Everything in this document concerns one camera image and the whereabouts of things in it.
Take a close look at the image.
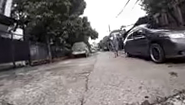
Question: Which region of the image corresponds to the dark grey car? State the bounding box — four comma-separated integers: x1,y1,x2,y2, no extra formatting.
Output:
121,20,185,68

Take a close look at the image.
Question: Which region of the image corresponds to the car under grey cover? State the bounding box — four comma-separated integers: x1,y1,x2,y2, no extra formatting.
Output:
69,40,91,60

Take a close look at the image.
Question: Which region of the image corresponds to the person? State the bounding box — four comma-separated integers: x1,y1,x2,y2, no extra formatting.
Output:
110,33,122,59

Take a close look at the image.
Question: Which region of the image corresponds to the dark metal fence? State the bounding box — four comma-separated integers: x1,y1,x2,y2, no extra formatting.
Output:
0,24,73,72

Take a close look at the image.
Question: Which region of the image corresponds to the grey concrete road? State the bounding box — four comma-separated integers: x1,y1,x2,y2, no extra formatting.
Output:
0,41,185,105

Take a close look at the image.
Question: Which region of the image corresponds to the large leafy tree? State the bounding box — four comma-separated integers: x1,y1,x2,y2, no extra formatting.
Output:
8,0,102,65

